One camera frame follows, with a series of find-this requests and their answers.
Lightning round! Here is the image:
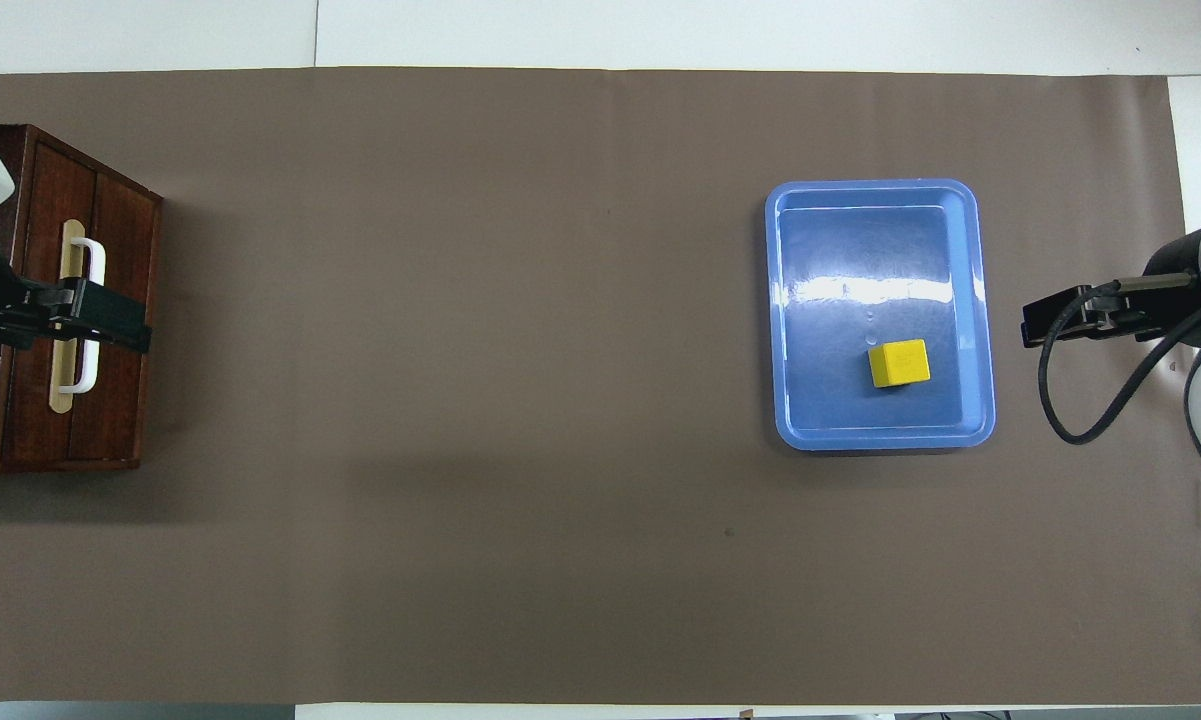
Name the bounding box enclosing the wooden drawer with white handle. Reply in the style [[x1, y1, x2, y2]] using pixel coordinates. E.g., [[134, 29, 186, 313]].
[[20, 135, 109, 466]]

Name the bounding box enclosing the dark wooden drawer cabinet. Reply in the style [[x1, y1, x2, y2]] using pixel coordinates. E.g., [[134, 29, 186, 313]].
[[0, 122, 164, 475]]

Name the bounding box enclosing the brown table mat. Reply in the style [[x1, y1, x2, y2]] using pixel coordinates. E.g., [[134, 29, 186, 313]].
[[0, 66, 1201, 706]]

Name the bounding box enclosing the blue plastic tray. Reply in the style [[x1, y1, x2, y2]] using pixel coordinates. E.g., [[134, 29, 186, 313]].
[[764, 178, 998, 452]]

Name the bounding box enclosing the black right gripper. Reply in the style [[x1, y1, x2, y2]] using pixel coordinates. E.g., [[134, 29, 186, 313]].
[[1022, 232, 1201, 348]]

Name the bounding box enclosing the yellow cube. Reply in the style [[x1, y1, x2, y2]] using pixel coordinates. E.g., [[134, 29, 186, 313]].
[[867, 338, 932, 391]]

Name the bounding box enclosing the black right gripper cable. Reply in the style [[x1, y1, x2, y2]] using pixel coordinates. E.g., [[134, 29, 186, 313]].
[[1038, 275, 1201, 446]]

